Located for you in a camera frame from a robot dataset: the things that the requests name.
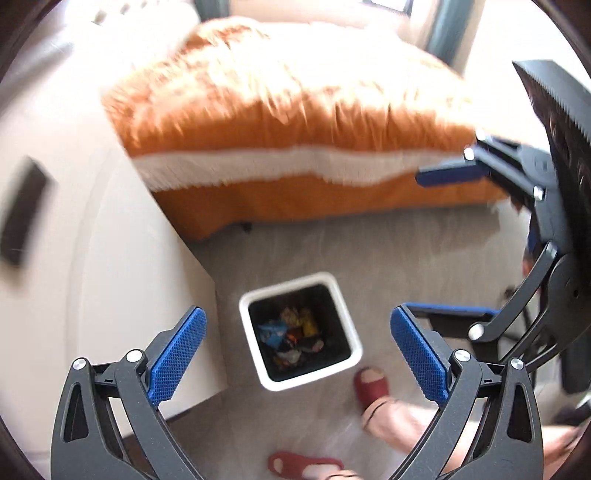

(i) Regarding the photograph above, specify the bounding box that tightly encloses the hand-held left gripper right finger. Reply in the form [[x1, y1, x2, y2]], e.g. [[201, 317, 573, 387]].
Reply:
[[390, 307, 543, 480]]

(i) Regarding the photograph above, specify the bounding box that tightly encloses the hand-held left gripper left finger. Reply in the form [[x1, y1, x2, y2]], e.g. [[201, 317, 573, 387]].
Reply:
[[51, 306, 208, 480]]

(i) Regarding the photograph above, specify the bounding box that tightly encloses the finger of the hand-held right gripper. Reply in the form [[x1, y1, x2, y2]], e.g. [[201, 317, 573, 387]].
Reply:
[[401, 244, 560, 343], [414, 130, 551, 202]]

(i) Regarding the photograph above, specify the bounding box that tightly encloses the blue snack wrapper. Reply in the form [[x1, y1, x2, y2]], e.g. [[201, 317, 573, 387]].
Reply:
[[257, 320, 290, 348]]

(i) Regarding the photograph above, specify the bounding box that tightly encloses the white wrapper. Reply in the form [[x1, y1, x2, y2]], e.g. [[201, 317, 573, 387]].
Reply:
[[274, 347, 304, 368]]

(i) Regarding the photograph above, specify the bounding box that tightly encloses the white square waste bin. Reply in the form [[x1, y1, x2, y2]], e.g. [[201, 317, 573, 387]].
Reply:
[[239, 272, 364, 392]]

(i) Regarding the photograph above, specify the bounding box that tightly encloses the red slipper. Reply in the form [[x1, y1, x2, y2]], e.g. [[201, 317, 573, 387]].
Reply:
[[353, 367, 393, 410], [268, 452, 345, 480]]

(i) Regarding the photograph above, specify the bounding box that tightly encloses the person's leg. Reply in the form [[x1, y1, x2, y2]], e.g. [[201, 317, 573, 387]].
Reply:
[[360, 397, 467, 480]]

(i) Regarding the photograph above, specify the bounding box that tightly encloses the white side table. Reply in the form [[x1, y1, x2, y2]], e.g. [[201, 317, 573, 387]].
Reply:
[[0, 28, 232, 457]]

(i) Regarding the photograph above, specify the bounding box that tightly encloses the orange and white bed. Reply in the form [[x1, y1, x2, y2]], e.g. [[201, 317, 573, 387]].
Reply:
[[102, 16, 509, 241]]

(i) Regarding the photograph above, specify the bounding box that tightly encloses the black rectangular object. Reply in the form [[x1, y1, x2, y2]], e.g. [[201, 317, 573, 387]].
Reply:
[[0, 156, 51, 267]]

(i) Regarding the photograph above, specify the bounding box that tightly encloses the white tufted headboard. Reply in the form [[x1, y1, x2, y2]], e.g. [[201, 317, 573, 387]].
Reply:
[[90, 0, 204, 56]]

